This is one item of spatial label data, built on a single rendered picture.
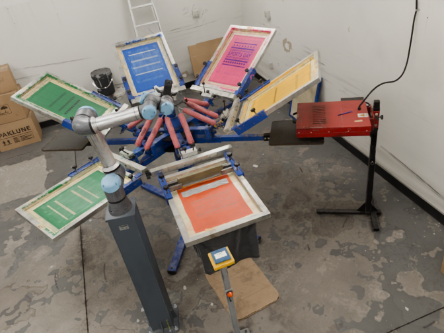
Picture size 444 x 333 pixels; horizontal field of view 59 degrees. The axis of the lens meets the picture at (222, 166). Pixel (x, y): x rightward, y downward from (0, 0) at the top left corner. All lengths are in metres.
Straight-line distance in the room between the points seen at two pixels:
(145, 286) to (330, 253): 1.65
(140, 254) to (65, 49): 4.56
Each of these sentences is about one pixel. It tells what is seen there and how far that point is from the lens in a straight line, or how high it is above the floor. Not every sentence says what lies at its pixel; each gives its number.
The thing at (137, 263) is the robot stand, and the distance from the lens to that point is 2.81.
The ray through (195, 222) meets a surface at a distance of 2.69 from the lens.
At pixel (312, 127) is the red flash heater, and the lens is 3.25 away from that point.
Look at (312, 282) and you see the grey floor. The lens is 3.49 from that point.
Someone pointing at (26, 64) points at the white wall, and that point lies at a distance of 6.84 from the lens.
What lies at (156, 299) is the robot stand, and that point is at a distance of 3.10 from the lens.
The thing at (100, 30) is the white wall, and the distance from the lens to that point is 6.70.
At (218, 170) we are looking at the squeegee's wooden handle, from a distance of 3.00.
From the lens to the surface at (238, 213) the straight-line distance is 2.69.
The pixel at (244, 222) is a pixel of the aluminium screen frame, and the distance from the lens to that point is 2.57.
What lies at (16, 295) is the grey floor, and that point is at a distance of 4.26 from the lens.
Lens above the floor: 2.73
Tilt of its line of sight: 34 degrees down
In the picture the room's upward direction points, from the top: 10 degrees counter-clockwise
